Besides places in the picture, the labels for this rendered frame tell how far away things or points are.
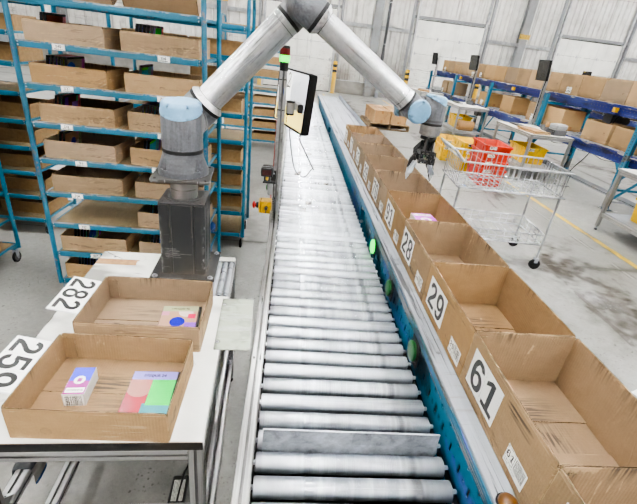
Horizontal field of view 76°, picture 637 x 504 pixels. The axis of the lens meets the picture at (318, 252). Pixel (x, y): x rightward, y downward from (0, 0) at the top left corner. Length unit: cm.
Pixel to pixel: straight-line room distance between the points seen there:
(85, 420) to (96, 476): 95
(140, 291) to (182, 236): 27
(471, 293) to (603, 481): 79
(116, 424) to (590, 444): 115
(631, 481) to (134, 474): 173
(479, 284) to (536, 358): 39
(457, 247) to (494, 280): 39
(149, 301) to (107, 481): 80
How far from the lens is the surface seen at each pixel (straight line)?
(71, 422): 121
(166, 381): 131
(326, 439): 116
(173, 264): 180
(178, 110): 160
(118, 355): 142
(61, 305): 153
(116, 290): 169
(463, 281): 157
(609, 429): 128
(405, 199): 222
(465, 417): 116
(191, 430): 121
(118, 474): 211
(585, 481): 100
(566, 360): 137
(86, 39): 263
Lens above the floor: 168
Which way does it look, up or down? 27 degrees down
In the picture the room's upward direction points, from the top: 7 degrees clockwise
